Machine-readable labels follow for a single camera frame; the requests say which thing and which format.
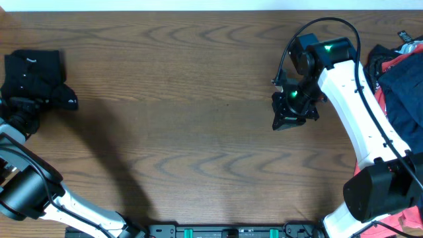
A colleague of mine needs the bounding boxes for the black polo shirt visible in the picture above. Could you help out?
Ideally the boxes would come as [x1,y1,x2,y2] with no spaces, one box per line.
[1,50,79,110]

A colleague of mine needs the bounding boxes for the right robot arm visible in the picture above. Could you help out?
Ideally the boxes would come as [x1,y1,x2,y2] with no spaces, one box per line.
[272,34,422,237]

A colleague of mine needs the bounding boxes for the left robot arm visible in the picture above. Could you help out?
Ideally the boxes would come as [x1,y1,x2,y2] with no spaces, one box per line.
[1,98,149,238]

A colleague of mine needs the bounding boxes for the navy blue shirt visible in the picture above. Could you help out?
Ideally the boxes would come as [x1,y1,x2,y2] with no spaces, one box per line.
[379,53,422,153]

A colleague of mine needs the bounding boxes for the red printed shirt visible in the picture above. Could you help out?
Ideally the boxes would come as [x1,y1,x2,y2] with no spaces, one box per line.
[350,42,423,238]

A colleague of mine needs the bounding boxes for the left black cable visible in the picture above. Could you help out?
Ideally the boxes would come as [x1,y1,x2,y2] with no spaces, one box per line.
[0,132,115,238]

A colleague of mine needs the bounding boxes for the black cable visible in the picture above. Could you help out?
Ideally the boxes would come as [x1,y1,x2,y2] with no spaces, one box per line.
[274,17,423,238]
[0,132,115,238]

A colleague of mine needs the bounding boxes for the right black cable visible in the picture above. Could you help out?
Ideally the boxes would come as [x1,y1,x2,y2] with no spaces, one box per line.
[274,17,423,238]

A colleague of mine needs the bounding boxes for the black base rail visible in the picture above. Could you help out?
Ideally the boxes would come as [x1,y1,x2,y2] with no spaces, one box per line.
[64,223,327,238]

